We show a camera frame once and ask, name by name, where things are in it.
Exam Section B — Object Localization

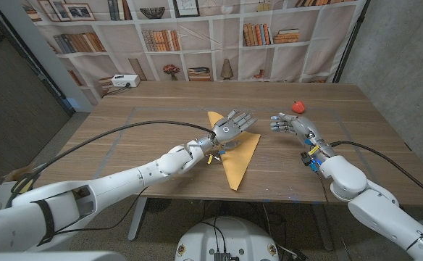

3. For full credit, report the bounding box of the white power strip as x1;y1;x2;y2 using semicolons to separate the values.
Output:
111;74;141;88

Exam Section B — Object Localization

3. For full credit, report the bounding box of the yellow paper envelope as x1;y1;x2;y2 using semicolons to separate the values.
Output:
206;111;261;191

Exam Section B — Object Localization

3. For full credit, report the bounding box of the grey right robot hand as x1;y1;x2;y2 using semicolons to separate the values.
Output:
269;112;338;160

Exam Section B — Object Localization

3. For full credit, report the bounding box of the thin black torso cable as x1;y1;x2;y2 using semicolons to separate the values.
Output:
201;216;227;254

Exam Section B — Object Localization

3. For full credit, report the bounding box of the brown cardboard piece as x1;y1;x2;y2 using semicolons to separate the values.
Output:
3;165;42;182

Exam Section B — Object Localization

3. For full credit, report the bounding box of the yellow and black object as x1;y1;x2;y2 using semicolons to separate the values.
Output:
10;173;41;195

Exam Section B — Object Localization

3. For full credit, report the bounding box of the dark round floor fixture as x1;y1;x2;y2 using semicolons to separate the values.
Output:
146;198;172;214

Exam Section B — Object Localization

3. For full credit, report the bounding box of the black power strip cable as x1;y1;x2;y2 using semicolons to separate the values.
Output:
105;83;131;97

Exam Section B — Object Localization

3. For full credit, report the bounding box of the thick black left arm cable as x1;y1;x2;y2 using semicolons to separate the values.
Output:
4;120;214;207

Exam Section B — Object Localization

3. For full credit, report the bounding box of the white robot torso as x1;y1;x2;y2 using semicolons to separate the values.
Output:
175;216;280;261

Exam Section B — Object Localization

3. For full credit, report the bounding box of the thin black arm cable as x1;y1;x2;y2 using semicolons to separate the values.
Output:
315;170;330;203
54;186;149;235

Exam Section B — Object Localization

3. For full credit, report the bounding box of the grey table leg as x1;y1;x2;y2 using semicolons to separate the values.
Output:
311;202;336;252
127;197;149;242

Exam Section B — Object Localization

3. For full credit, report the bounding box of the red cap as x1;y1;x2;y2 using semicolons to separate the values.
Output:
291;100;306;115

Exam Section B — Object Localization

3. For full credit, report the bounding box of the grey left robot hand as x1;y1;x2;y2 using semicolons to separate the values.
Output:
206;109;259;150

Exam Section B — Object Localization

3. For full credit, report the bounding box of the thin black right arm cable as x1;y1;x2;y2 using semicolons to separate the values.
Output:
315;170;330;203

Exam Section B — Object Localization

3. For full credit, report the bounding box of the black backdrop stand pole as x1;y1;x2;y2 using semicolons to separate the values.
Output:
332;0;372;83

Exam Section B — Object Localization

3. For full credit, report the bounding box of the printed bookshelf backdrop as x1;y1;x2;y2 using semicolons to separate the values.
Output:
17;0;370;107

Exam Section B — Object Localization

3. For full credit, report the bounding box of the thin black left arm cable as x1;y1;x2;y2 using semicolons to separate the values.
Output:
54;186;149;235

